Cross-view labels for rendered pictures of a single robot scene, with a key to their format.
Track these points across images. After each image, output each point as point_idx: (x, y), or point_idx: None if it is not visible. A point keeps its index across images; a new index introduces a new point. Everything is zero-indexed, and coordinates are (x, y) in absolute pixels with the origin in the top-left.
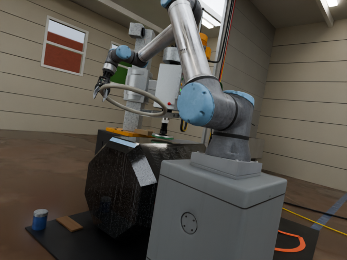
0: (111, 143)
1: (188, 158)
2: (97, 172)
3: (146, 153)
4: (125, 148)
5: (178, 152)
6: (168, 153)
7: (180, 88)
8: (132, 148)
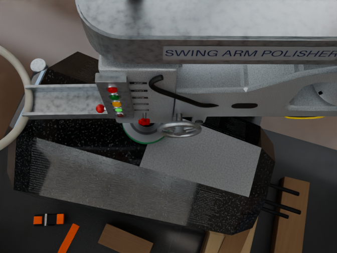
0: (35, 80)
1: (131, 195)
2: None
3: (21, 151)
4: (16, 116)
5: (110, 176)
6: (76, 168)
7: (120, 108)
8: (12, 128)
